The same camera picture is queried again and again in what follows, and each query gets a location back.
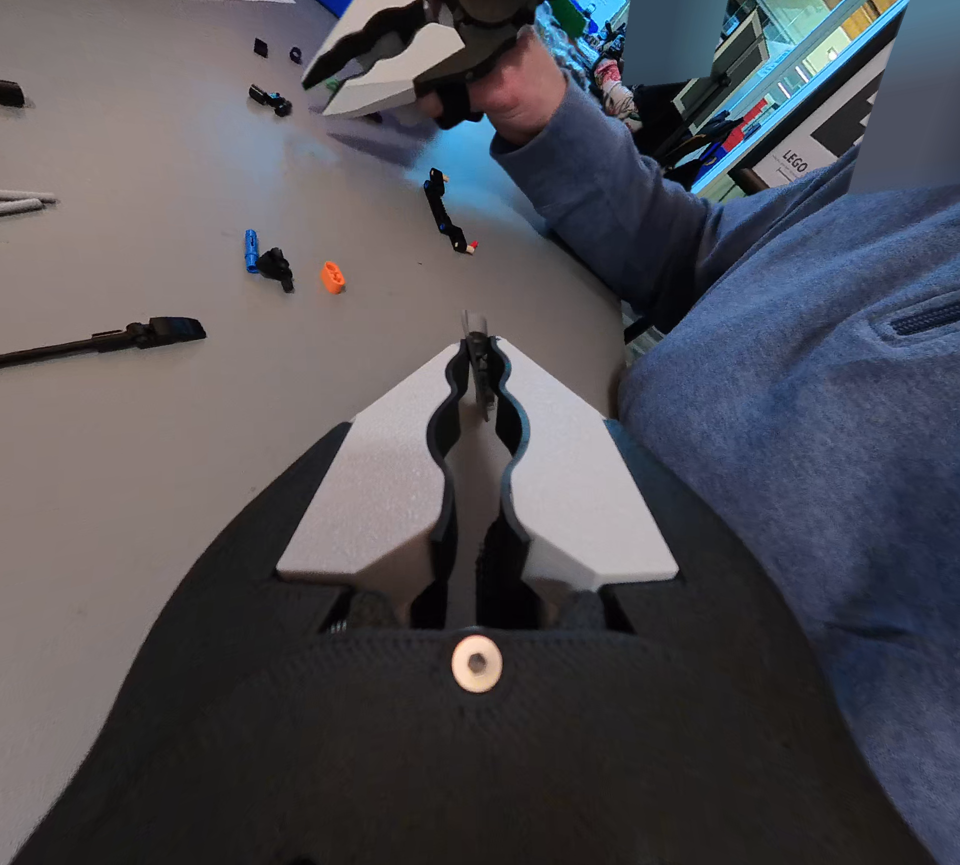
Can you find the black lego axle piece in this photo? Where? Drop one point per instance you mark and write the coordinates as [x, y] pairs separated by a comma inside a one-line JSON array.
[[165, 330]]

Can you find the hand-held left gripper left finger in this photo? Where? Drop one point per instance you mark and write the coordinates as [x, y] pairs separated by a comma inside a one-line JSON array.
[[375, 497]]

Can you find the orange lego piece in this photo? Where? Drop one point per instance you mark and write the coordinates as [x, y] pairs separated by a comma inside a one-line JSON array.
[[333, 278]]

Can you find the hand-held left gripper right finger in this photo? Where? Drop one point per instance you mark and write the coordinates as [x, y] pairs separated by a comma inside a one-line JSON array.
[[592, 497]]

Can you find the glass display case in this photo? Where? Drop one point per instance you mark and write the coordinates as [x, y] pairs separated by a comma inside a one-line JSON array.
[[810, 10]]

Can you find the person's blue clothed body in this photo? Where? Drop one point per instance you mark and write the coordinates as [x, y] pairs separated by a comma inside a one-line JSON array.
[[787, 430]]

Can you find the green object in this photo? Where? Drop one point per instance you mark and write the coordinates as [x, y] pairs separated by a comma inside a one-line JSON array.
[[570, 16]]

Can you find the white cardboard box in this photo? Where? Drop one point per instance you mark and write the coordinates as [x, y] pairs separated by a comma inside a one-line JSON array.
[[810, 137]]

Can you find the black connector with blue pin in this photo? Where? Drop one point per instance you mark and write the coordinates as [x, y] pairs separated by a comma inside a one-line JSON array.
[[276, 266]]

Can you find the person's right hand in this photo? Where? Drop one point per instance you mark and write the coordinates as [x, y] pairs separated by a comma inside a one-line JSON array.
[[517, 92]]

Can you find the black lego connector piece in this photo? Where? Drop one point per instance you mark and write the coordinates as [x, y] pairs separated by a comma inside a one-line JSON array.
[[270, 98]]

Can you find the small black part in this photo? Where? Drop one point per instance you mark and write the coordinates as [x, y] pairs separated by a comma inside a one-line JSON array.
[[480, 362]]

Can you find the person's right forearm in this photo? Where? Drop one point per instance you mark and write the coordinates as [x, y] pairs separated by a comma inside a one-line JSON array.
[[600, 205]]

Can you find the black lego beam assembly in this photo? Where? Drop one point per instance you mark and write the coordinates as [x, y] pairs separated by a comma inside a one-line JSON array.
[[442, 212]]

